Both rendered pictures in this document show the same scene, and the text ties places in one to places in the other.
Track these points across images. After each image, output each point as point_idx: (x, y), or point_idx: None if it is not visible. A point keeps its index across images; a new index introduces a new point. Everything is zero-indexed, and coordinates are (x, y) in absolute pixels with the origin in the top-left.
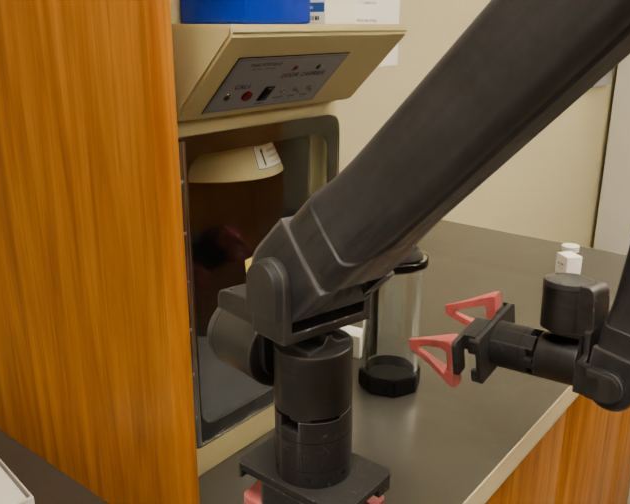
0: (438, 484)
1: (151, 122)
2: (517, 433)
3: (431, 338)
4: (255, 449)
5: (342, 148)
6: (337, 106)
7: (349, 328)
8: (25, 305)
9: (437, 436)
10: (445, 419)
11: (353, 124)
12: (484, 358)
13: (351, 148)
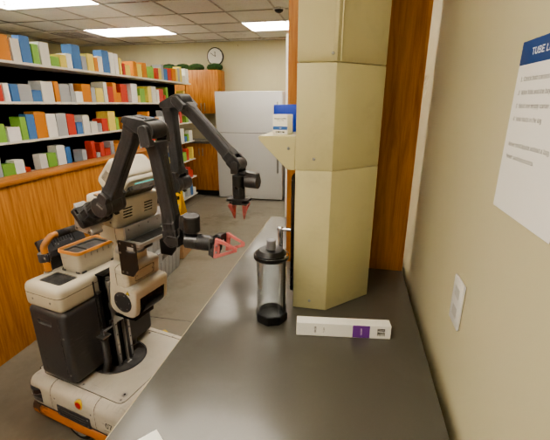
0: (231, 285)
1: None
2: (206, 308)
3: (236, 237)
4: (250, 197)
5: (530, 395)
6: (539, 320)
7: (307, 320)
8: None
9: (237, 299)
10: (237, 306)
11: None
12: None
13: (542, 421)
